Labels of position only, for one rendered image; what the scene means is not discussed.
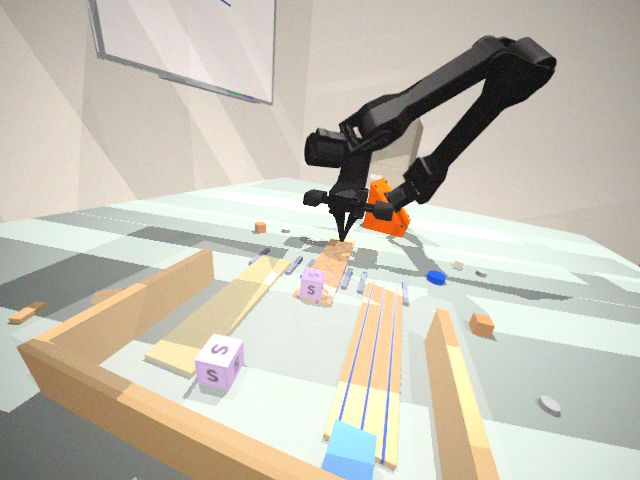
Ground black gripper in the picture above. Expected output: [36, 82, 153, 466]
[303, 168, 394, 242]

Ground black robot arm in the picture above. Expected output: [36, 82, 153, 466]
[304, 35, 556, 213]

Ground blue flat disc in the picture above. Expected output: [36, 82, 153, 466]
[426, 271, 446, 285]

